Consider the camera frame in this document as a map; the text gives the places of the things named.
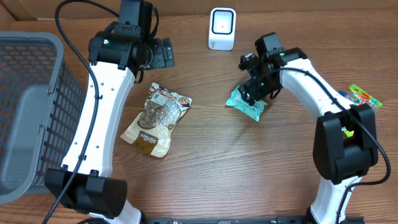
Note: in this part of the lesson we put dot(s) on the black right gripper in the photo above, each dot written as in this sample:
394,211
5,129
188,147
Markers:
259,94

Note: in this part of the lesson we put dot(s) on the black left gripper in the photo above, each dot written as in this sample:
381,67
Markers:
163,56

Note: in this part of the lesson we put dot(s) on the teal snack packet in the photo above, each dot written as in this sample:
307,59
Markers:
253,111

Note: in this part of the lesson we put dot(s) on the brown nuts snack pouch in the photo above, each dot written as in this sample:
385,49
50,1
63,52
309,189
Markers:
151,129

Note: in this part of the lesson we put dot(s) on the blue Oreo cookie pack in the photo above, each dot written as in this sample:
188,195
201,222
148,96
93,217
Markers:
342,93

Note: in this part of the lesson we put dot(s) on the green Haribo gummy bag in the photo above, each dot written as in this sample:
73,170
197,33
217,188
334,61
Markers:
359,97

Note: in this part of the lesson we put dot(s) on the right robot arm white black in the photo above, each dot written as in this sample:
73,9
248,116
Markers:
343,148

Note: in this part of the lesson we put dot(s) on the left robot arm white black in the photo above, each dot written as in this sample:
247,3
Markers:
118,57

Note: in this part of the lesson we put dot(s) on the white barcode scanner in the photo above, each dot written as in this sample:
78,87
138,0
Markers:
222,29

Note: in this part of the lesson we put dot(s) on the grey plastic mesh basket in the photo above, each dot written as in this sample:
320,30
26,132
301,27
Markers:
41,104

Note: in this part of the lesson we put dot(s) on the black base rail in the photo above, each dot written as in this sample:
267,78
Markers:
277,220

